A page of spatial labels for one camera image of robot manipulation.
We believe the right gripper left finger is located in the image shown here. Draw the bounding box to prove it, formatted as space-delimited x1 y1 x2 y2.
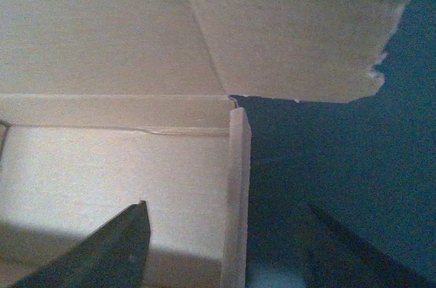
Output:
13 201 151 287

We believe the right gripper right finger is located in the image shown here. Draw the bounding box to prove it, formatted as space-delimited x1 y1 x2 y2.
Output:
305 204 433 287

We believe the cardboard box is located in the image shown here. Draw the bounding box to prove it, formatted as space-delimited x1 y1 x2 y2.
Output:
1 0 409 287

